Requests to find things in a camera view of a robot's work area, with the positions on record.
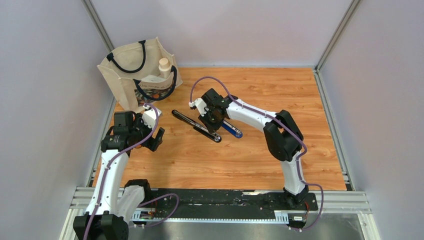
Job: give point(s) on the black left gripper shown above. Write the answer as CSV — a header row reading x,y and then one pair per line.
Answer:
x,y
152,143

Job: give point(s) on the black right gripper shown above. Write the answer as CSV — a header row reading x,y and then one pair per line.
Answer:
x,y
212,128

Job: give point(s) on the black stapler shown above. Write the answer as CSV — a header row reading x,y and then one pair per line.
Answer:
x,y
197,126

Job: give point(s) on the blue tape dispenser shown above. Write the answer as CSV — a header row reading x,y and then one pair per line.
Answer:
x,y
232,129

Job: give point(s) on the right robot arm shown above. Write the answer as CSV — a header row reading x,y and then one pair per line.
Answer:
x,y
282,135

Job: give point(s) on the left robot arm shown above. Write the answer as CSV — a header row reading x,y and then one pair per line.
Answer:
x,y
108,215

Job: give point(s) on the white paper in bag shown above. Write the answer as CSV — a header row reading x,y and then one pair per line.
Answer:
x,y
153,79

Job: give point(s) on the beige bottle in bag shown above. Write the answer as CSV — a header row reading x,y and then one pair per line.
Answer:
x,y
164,66

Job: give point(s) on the cream canvas tote bag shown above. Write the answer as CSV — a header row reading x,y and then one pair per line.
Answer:
x,y
125,66

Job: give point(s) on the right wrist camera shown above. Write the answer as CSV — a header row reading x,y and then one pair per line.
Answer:
x,y
200,105

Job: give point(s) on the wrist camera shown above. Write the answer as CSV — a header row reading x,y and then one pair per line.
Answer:
x,y
150,116
200,105

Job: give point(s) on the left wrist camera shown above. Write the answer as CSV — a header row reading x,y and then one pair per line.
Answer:
x,y
150,116

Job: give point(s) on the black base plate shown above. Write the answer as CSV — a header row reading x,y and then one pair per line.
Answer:
x,y
224,204

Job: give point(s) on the aluminium rail frame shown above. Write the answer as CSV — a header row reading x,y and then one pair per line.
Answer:
x,y
331,208

